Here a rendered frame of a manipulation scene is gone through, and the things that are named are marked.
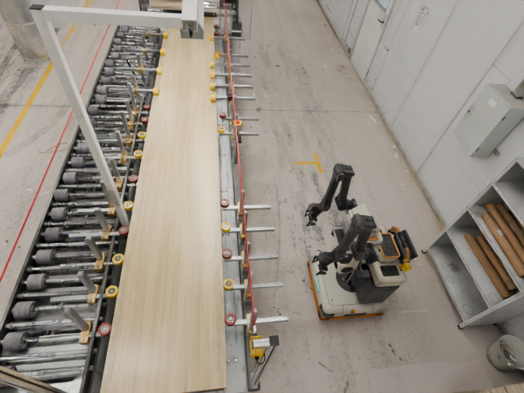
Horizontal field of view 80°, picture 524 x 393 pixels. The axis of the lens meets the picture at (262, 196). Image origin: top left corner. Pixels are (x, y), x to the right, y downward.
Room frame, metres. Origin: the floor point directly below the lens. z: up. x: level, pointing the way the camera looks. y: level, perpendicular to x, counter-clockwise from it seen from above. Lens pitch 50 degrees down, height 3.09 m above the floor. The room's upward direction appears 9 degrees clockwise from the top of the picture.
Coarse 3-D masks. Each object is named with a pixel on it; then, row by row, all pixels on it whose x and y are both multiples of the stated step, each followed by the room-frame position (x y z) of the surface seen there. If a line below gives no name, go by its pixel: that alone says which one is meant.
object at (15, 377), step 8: (0, 368) 0.14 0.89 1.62; (0, 376) 0.12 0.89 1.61; (8, 376) 0.13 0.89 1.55; (16, 376) 0.14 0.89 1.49; (24, 376) 0.15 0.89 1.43; (8, 384) 0.10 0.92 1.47; (16, 384) 0.11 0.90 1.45; (24, 384) 0.12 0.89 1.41; (32, 384) 0.13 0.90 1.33; (40, 384) 0.14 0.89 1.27; (48, 384) 0.15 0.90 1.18; (32, 392) 0.10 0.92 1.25; (40, 392) 0.11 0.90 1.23; (48, 392) 0.12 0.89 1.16; (56, 392) 0.13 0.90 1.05; (64, 392) 0.14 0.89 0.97
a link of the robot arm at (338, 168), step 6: (336, 168) 1.56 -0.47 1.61; (342, 168) 1.57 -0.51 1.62; (348, 168) 1.58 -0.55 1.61; (336, 174) 1.53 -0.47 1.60; (348, 174) 1.54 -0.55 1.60; (354, 174) 1.55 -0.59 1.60; (342, 180) 1.58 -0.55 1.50; (348, 180) 1.56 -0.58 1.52; (342, 186) 1.57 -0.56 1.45; (348, 186) 1.57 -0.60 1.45; (342, 192) 1.57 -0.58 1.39; (336, 198) 1.62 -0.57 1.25; (342, 198) 1.57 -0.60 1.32; (342, 204) 1.54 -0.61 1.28; (342, 210) 1.55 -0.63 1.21
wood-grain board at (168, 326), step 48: (192, 48) 4.24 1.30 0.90; (192, 96) 3.14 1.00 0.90; (144, 144) 2.22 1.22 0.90; (192, 144) 2.33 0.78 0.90; (144, 192) 1.64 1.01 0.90; (192, 192) 1.73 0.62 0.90; (144, 240) 1.18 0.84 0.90; (192, 240) 1.25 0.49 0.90; (144, 288) 0.81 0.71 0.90; (192, 288) 0.87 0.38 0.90; (144, 336) 0.50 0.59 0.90; (192, 336) 0.55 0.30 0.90; (144, 384) 0.25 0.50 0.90; (192, 384) 0.29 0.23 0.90
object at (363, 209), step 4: (364, 204) 1.49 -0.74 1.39; (352, 208) 1.48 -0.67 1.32; (356, 208) 1.47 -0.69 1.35; (360, 208) 1.46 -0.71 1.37; (364, 208) 1.45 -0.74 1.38; (368, 208) 1.46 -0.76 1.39; (352, 212) 1.45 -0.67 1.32; (356, 212) 1.44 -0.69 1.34; (360, 212) 1.43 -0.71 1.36; (364, 212) 1.42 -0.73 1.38; (368, 212) 1.42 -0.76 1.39; (372, 212) 1.47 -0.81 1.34; (376, 220) 1.42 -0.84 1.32; (376, 224) 1.35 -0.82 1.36; (376, 228) 1.32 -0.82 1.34; (372, 232) 1.31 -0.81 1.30; (376, 232) 1.32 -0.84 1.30
